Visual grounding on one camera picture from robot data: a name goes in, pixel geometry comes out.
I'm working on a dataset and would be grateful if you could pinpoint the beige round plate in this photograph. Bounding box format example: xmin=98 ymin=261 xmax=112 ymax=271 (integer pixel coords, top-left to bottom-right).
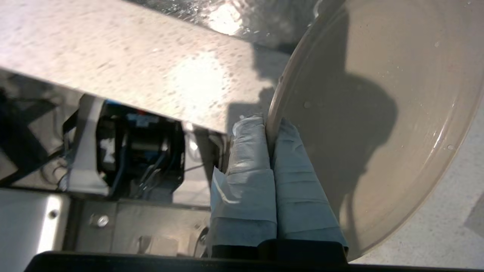
xmin=265 ymin=0 xmax=484 ymax=262

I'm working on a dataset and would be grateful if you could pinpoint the stainless steel sink basin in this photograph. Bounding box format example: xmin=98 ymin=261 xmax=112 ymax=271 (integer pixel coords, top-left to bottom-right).
xmin=125 ymin=0 xmax=323 ymax=48

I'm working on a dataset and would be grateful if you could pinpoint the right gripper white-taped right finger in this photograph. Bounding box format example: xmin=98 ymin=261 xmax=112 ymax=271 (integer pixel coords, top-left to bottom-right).
xmin=271 ymin=119 xmax=348 ymax=248

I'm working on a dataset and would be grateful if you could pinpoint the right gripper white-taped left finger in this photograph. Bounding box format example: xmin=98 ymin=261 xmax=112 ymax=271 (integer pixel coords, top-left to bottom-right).
xmin=208 ymin=115 xmax=278 ymax=258

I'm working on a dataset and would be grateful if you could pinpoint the grey metal robot chassis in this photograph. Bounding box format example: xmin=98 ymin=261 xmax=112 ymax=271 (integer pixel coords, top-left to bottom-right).
xmin=0 ymin=187 xmax=213 ymax=262

